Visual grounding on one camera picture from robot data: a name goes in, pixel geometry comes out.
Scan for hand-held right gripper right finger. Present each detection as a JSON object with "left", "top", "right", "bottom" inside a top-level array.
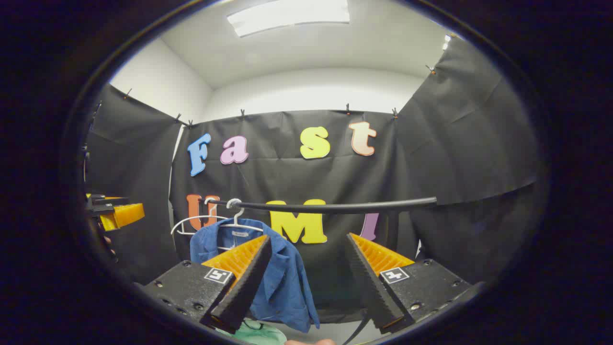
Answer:
[{"left": 346, "top": 233, "right": 480, "bottom": 335}]

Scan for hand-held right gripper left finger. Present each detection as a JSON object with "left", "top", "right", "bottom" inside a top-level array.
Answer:
[{"left": 139, "top": 234, "right": 273, "bottom": 335}]

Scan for blue shirt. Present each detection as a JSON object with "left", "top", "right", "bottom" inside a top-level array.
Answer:
[{"left": 190, "top": 219, "right": 320, "bottom": 334}]

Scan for white clothes hanger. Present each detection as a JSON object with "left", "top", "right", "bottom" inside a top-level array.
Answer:
[
  {"left": 218, "top": 198, "right": 264, "bottom": 252},
  {"left": 170, "top": 197, "right": 230, "bottom": 237}
]

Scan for black clothes rack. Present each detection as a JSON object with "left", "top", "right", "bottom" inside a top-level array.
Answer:
[{"left": 208, "top": 196, "right": 438, "bottom": 215}]

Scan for ceiling light panel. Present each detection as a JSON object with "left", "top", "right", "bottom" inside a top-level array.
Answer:
[{"left": 227, "top": 0, "right": 351, "bottom": 38}]

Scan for black cable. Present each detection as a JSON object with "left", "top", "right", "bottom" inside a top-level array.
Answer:
[{"left": 341, "top": 311, "right": 372, "bottom": 345}]

